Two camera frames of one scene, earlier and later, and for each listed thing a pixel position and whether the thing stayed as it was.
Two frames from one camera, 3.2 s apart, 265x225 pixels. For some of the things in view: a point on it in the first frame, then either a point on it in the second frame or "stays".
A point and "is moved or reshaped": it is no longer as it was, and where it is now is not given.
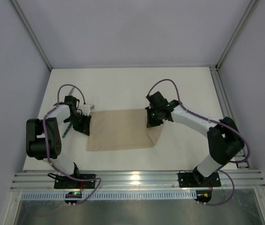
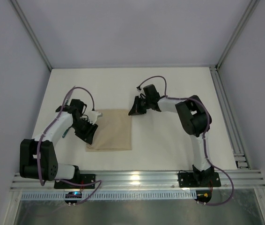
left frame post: [25, 23] stays
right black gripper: [153, 120] -> [139, 104]
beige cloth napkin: [120, 129] is moved or reshaped
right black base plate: [195, 179] stays
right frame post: [252, 6] stays
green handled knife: [70, 125] stays
